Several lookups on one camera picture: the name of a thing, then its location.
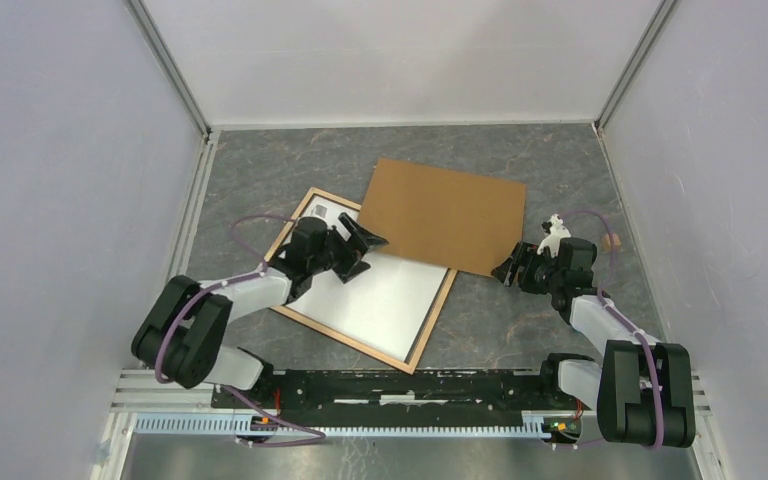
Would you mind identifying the purple cable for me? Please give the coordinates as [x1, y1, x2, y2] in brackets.
[153, 214, 327, 449]
[549, 207, 665, 452]

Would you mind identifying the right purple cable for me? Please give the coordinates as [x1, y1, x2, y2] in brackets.
[549, 207, 665, 452]

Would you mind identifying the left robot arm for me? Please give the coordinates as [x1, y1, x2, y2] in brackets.
[130, 213, 388, 408]

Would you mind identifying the brown cardboard backing board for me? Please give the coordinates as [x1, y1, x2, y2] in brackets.
[358, 158, 527, 277]

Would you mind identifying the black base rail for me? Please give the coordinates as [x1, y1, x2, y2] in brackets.
[244, 369, 595, 428]

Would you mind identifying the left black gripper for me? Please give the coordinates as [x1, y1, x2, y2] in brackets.
[309, 213, 388, 283]

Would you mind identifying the small wooden cube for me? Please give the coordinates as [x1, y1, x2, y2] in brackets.
[601, 233, 622, 254]

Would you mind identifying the wooden picture frame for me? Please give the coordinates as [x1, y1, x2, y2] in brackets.
[263, 187, 459, 376]

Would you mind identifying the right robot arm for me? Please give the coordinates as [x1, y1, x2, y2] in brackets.
[492, 237, 696, 449]

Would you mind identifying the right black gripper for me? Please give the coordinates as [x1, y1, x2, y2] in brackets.
[490, 240, 563, 295]

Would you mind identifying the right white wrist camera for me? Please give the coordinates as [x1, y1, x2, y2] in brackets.
[537, 214, 571, 258]

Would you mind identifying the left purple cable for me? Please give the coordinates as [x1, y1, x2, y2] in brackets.
[153, 214, 327, 449]

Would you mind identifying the landscape photo print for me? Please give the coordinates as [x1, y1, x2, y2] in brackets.
[277, 194, 452, 363]

